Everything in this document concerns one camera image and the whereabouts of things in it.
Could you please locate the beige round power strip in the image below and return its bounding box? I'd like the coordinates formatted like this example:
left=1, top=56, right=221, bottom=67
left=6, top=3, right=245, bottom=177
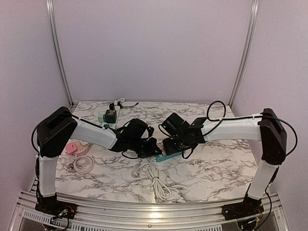
left=73, top=140, right=90, bottom=155

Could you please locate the teal power strip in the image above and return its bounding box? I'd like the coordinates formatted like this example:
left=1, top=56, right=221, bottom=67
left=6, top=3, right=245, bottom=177
left=155, top=152, right=182, bottom=163

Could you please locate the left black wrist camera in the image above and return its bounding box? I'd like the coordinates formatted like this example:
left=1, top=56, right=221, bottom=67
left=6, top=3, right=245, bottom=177
left=121, top=118, right=154, bottom=140

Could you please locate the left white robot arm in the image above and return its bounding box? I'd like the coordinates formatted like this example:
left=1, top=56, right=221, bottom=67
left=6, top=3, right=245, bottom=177
left=31, top=106, right=162, bottom=214

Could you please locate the white long power strip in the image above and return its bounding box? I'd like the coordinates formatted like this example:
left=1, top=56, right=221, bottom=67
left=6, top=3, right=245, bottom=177
left=98, top=106, right=120, bottom=128

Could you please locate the pink cube socket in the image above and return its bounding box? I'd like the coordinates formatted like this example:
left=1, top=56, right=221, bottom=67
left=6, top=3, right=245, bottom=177
left=65, top=142, right=78, bottom=155

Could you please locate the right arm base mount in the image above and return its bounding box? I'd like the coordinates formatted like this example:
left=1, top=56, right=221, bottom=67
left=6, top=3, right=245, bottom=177
left=221, top=195, right=264, bottom=220

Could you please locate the left aluminium post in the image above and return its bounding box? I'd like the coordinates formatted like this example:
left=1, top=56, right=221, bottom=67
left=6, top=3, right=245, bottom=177
left=46, top=0, right=74, bottom=107

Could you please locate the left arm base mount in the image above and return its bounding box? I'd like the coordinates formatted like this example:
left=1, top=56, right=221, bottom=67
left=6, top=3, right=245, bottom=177
left=35, top=191, right=77, bottom=219

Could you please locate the aluminium post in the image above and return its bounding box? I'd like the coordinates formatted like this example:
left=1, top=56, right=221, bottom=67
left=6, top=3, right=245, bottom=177
left=228, top=0, right=260, bottom=108
left=46, top=0, right=74, bottom=107

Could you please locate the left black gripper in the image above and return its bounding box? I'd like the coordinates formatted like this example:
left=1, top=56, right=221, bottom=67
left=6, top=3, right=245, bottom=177
left=129, top=138, right=162, bottom=159

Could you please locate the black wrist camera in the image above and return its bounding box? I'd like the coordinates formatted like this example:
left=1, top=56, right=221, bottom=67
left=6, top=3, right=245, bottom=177
left=121, top=118, right=154, bottom=140
left=162, top=113, right=190, bottom=137

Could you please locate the white teal strip cord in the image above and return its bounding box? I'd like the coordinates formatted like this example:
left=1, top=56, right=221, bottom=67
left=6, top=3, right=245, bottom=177
left=131, top=161, right=172, bottom=200

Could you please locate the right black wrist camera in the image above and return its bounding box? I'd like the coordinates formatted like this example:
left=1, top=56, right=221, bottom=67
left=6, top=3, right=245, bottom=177
left=162, top=113, right=190, bottom=137

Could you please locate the right aluminium post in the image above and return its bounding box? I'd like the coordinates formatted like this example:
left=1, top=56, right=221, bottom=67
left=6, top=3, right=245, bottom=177
left=228, top=0, right=260, bottom=108

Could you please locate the black power adapter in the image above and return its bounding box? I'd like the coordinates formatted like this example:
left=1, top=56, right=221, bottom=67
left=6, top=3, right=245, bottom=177
left=109, top=103, right=115, bottom=110

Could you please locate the light green plug adapter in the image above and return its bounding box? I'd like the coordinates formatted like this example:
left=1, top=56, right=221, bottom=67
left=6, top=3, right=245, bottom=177
left=97, top=114, right=104, bottom=123

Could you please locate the aluminium front rail frame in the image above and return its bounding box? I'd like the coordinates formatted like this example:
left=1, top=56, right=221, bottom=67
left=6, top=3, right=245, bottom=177
left=4, top=190, right=291, bottom=231

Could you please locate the white strip cord and plug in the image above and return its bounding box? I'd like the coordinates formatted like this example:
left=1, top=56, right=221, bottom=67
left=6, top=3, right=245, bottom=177
left=113, top=96, right=127, bottom=108

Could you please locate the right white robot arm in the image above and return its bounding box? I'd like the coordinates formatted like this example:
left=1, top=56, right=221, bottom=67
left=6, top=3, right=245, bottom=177
left=161, top=108, right=289, bottom=216

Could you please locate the dark green cube adapter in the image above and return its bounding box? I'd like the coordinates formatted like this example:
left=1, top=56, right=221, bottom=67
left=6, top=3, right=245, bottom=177
left=104, top=109, right=117, bottom=124

